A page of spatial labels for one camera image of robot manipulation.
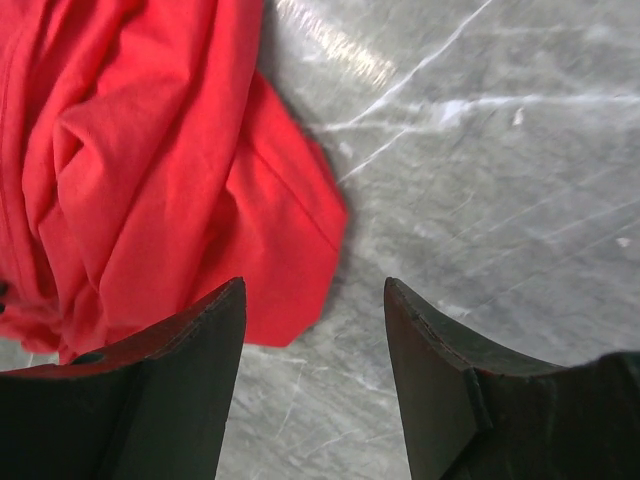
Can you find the red t-shirt garment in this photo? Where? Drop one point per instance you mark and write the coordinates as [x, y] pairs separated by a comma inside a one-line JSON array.
[[145, 161]]

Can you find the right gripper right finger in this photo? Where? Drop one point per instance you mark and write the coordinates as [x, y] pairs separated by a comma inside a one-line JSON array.
[[474, 409]]

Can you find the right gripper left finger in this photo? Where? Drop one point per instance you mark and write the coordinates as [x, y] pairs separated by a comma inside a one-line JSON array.
[[152, 406]]

